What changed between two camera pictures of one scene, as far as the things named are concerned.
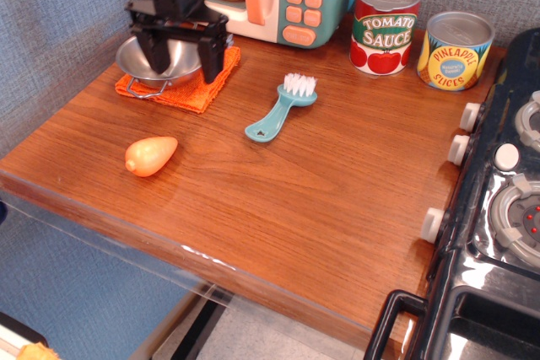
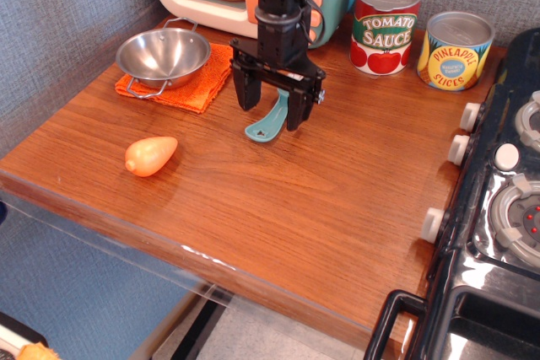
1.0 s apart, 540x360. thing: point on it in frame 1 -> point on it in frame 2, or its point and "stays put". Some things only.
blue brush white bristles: [297, 89] stays put
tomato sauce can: [385, 15] stays put
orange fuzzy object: [36, 351] stays put
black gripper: [176, 7] -> [281, 55]
